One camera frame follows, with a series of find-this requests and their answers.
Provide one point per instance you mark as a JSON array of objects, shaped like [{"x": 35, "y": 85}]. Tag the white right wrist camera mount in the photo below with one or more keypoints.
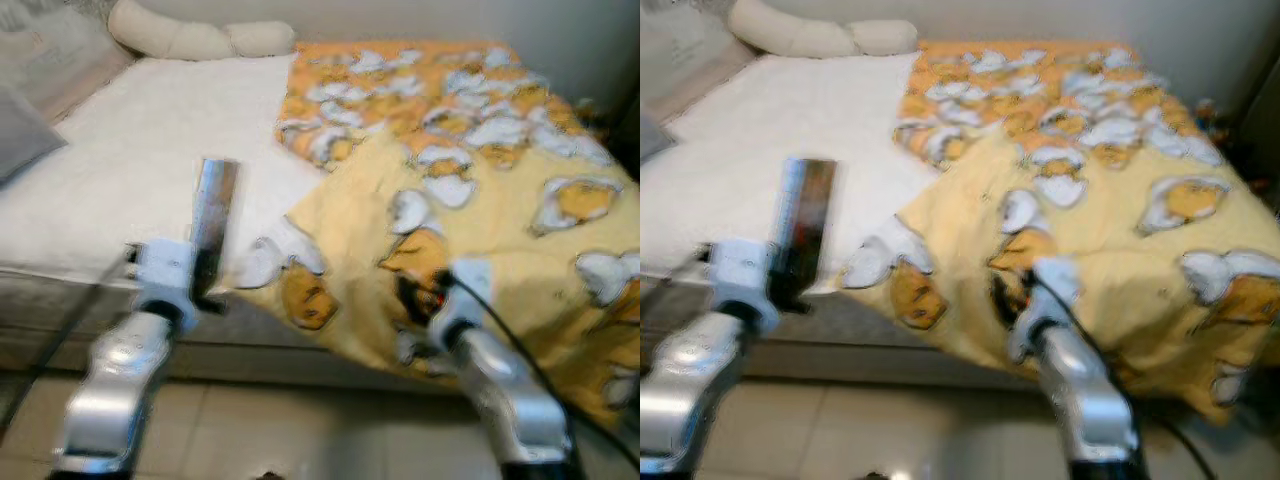
[
  {"x": 465, "y": 295},
  {"x": 1050, "y": 300}
]

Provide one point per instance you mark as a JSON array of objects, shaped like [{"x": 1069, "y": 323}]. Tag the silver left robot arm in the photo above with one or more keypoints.
[
  {"x": 690, "y": 390},
  {"x": 115, "y": 390}
]

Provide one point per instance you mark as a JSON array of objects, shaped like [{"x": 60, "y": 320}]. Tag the grey bed base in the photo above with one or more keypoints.
[
  {"x": 300, "y": 345},
  {"x": 900, "y": 345}
]

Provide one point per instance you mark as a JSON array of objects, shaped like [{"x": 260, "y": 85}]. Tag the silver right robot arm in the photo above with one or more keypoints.
[
  {"x": 510, "y": 400},
  {"x": 1085, "y": 400}
]

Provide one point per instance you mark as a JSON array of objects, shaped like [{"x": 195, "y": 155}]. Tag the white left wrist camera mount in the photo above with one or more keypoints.
[
  {"x": 165, "y": 275},
  {"x": 742, "y": 280}
]

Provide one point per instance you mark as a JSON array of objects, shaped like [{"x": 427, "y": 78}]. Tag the dark cover book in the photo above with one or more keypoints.
[
  {"x": 805, "y": 210},
  {"x": 215, "y": 210}
]

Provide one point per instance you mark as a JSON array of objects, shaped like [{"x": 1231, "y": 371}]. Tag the yellow orange cartoon blanket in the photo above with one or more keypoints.
[
  {"x": 1100, "y": 200},
  {"x": 480, "y": 200}
]

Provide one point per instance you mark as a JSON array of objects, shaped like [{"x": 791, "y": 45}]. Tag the white quilted mattress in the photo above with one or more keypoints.
[
  {"x": 780, "y": 120},
  {"x": 140, "y": 150}
]

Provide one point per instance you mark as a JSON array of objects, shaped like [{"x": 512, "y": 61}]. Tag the grey swirl patterned sheet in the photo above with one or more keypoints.
[
  {"x": 55, "y": 50},
  {"x": 690, "y": 40}
]

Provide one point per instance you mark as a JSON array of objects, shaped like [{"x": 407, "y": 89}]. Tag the beige bolster pillow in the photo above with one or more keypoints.
[
  {"x": 190, "y": 35},
  {"x": 810, "y": 33}
]

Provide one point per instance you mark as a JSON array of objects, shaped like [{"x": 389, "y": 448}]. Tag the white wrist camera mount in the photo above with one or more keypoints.
[
  {"x": 165, "y": 275},
  {"x": 742, "y": 280},
  {"x": 465, "y": 295},
  {"x": 1050, "y": 300}
]

